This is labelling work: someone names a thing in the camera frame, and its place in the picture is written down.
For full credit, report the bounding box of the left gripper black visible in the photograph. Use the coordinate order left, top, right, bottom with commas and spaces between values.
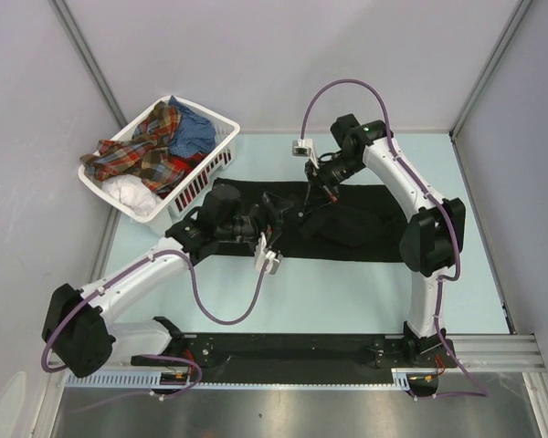
216, 193, 292, 256

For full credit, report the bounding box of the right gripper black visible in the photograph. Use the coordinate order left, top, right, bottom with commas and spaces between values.
303, 152, 365, 214

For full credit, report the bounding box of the black long sleeve shirt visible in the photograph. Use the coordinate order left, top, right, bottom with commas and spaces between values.
215, 178, 407, 263

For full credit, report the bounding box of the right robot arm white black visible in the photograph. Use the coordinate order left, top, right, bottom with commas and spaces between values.
292, 114, 466, 366

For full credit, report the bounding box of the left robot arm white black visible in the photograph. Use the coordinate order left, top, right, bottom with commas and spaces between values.
40, 184, 293, 378

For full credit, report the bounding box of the plaid long sleeve shirt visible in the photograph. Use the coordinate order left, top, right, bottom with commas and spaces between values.
80, 101, 185, 195

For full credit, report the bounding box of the red shirt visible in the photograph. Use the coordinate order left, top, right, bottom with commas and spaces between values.
169, 153, 206, 176

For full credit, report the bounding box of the blue shirt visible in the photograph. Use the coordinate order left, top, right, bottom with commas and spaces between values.
169, 96, 216, 158

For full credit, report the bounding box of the white shirt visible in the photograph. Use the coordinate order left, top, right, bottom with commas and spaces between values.
101, 175, 162, 217

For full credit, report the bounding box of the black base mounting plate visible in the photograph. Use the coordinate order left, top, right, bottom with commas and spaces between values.
131, 331, 458, 387

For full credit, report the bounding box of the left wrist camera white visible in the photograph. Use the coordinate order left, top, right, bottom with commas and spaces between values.
254, 233, 283, 275

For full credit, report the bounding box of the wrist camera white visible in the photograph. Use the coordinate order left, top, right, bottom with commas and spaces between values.
254, 233, 283, 275
291, 139, 319, 168

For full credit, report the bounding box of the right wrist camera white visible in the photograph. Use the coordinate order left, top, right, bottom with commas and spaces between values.
291, 139, 319, 168

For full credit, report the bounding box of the white slotted cable duct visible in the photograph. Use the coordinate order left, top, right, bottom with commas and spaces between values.
65, 369, 437, 391

